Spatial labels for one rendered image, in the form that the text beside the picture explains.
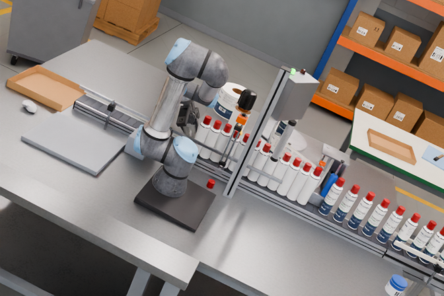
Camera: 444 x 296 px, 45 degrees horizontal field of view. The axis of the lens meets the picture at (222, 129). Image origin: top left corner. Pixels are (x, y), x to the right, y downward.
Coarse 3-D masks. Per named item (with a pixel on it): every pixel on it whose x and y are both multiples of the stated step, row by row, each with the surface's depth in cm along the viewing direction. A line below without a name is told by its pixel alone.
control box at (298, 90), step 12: (288, 84) 218; (300, 84) 218; (312, 84) 224; (288, 96) 219; (300, 96) 224; (312, 96) 230; (276, 108) 224; (288, 108) 224; (300, 108) 230; (276, 120) 224
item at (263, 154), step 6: (264, 144) 249; (264, 150) 249; (258, 156) 251; (264, 156) 249; (258, 162) 251; (264, 162) 251; (258, 168) 252; (252, 174) 254; (258, 174) 255; (252, 180) 256
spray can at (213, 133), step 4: (216, 120) 251; (216, 124) 250; (220, 124) 250; (212, 128) 251; (216, 128) 250; (208, 132) 253; (212, 132) 251; (216, 132) 250; (208, 136) 253; (212, 136) 251; (216, 136) 252; (208, 140) 253; (212, 140) 252; (216, 140) 254; (208, 144) 254; (212, 144) 254; (204, 148) 255; (200, 152) 258; (204, 152) 256; (208, 152) 256; (200, 156) 258; (204, 156) 257; (208, 156) 257
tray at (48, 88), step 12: (24, 72) 269; (36, 72) 280; (48, 72) 279; (12, 84) 257; (24, 84) 265; (36, 84) 269; (48, 84) 274; (60, 84) 278; (72, 84) 278; (36, 96) 256; (48, 96) 263; (60, 96) 267; (72, 96) 272; (60, 108) 255
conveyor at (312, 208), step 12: (84, 96) 267; (96, 108) 261; (120, 120) 260; (132, 120) 264; (276, 192) 257; (312, 204) 259; (324, 216) 253; (348, 228) 252; (360, 228) 256; (372, 240) 250
